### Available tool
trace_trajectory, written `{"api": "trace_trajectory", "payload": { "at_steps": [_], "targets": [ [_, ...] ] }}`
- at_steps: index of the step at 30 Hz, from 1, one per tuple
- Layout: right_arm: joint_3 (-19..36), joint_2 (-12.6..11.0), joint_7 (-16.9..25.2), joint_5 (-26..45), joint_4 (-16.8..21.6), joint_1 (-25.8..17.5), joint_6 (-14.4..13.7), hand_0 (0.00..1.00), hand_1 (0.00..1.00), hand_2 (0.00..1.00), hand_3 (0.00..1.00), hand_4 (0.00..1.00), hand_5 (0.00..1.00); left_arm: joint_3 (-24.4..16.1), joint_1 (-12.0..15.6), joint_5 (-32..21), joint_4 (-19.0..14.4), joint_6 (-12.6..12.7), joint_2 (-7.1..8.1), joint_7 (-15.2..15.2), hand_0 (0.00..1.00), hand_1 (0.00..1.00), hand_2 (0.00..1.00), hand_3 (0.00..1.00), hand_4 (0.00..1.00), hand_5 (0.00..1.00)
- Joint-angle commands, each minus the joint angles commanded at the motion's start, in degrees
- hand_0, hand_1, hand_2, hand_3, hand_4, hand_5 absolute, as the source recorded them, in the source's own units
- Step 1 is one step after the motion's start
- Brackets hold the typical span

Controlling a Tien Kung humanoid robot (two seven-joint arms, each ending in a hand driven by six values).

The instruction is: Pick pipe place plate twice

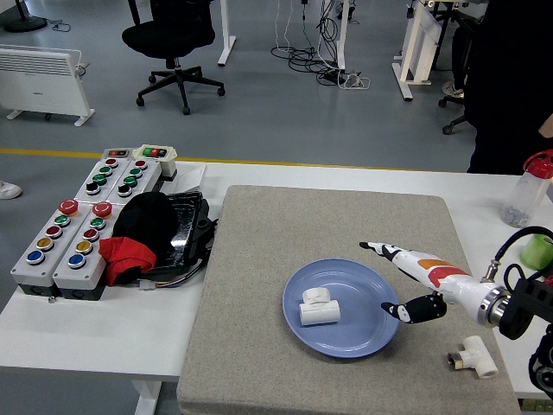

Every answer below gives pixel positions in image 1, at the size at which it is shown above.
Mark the four-button control box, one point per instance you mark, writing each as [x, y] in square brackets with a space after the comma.
[147, 179]
[88, 175]

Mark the plain white tee pipe fitting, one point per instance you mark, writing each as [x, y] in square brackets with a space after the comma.
[319, 313]

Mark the red cloth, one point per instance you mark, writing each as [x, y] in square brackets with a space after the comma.
[125, 257]

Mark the white green-red switch box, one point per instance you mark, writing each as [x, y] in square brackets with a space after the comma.
[155, 152]

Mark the person's left hand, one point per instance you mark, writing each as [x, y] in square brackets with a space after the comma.
[548, 127]

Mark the green tape roll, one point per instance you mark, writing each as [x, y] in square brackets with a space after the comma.
[535, 253]

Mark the blue round plate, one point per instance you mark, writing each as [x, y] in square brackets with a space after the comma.
[363, 333]

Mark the black cloth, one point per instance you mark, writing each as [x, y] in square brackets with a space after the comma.
[144, 220]

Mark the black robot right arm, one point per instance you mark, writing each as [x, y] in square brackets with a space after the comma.
[525, 302]

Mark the white panel heater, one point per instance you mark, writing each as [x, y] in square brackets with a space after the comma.
[39, 84]

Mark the five-button control box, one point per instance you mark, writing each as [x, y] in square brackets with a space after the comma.
[93, 270]
[30, 272]

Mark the white desk leg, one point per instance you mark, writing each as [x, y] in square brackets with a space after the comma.
[225, 43]
[342, 43]

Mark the white tee fitting metal thread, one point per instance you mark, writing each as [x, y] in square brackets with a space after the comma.
[477, 356]

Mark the white shoe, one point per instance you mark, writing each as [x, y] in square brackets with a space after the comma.
[8, 190]

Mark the white desk frame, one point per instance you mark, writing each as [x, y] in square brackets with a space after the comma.
[423, 47]

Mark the glossy black tray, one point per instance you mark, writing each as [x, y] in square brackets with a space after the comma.
[188, 225]

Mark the small grey switch box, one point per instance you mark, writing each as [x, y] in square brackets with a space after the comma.
[117, 153]

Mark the white table leg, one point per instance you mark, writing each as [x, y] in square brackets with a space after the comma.
[147, 397]

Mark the grey-brown table mat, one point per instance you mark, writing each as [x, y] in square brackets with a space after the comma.
[302, 225]

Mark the clear bottle red cap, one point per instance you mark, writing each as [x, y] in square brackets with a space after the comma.
[525, 194]

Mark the white paper sheet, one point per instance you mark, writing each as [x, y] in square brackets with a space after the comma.
[190, 177]

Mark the black round stand base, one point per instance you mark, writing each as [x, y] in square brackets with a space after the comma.
[26, 23]

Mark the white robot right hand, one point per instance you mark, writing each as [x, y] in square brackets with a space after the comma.
[449, 283]

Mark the black office chair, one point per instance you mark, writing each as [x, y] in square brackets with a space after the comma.
[168, 36]

